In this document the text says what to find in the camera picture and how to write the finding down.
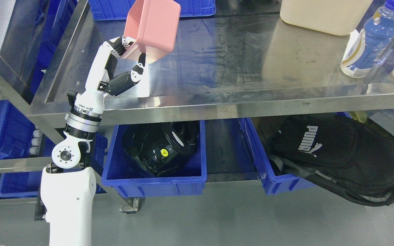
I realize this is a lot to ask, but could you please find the blue bin on table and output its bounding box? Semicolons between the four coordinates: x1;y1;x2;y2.
88;0;216;21

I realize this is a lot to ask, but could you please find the black helmet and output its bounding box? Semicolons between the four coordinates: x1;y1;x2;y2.
121;121;200;177

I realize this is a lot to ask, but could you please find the blue bin with backpack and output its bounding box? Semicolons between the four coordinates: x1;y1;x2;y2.
239;112;394;195

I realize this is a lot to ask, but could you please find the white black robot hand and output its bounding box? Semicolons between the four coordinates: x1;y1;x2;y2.
73;36;146;117

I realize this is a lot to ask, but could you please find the pink plastic storage box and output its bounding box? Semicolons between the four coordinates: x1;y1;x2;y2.
121;0;181;64

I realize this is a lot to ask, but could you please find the blue drink bottle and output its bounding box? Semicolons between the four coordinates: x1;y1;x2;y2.
340;0;394;79

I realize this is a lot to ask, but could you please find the black Puma backpack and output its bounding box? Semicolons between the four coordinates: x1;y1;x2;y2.
269;113;394;207

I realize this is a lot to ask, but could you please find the beige plastic container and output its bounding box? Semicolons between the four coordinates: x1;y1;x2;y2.
280;0;372;36

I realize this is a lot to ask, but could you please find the blue bin left shelf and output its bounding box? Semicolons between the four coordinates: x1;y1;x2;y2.
0;100;35;160

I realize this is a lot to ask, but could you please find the blue bin left lower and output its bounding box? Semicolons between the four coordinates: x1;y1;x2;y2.
0;133;108;198

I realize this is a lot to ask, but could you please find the blue bin with helmet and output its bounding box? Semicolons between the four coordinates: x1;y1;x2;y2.
102;120;208;198

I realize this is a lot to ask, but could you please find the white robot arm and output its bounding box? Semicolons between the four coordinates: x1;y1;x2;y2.
40;102;104;246

